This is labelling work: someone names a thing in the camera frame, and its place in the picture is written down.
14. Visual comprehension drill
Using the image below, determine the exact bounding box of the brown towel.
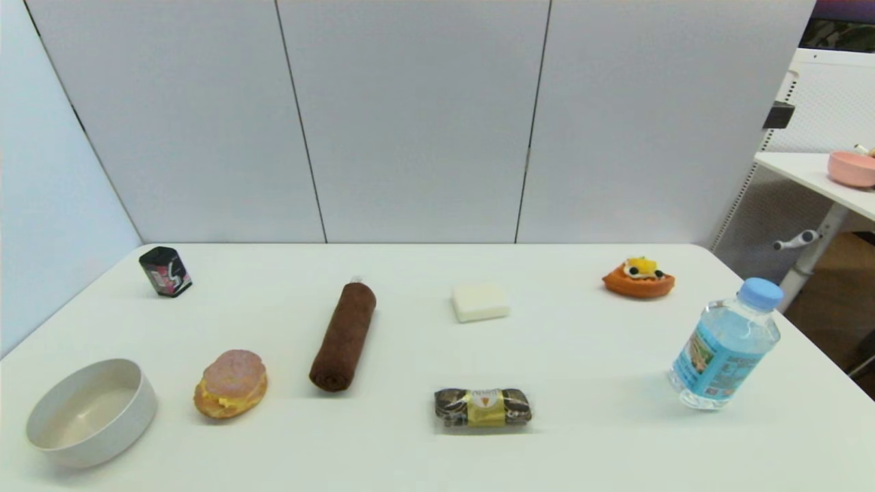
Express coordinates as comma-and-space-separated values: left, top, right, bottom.
309, 276, 377, 393

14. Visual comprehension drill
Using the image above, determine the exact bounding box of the beige round bowl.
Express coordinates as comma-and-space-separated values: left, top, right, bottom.
26, 358, 159, 469

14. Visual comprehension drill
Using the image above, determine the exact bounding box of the pink bowl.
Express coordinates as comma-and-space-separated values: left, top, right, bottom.
828, 151, 875, 189

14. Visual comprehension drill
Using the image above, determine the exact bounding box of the white square soap block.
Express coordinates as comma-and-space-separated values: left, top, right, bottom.
451, 283, 511, 323

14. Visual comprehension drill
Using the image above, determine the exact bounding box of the wrapped chocolate snack bar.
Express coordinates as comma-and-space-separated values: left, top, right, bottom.
434, 388, 533, 430

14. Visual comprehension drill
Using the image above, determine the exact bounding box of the orange fruit tart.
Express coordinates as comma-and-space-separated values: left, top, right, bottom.
602, 256, 676, 299

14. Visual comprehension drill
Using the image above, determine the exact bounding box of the pink topped cream bun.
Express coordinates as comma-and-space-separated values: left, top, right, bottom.
193, 350, 268, 420

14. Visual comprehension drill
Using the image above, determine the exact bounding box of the black pink printed can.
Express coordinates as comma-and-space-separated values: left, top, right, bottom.
139, 247, 193, 298

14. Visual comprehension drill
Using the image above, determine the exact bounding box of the blue capped water bottle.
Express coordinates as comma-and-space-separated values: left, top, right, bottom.
669, 277, 785, 411

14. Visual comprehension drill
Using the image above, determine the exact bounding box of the black pegboard clip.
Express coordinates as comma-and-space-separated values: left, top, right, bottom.
763, 101, 796, 131

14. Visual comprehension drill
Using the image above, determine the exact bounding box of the white side table leg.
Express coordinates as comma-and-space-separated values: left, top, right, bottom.
779, 202, 850, 312

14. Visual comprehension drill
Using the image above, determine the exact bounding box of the white side table top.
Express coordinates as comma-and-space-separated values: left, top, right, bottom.
755, 151, 875, 223

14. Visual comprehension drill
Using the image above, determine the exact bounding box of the white pegboard panel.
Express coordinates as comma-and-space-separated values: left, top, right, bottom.
710, 46, 875, 275

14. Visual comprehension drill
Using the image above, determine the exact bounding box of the white grey crank handle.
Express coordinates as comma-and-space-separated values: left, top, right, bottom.
773, 230, 820, 251

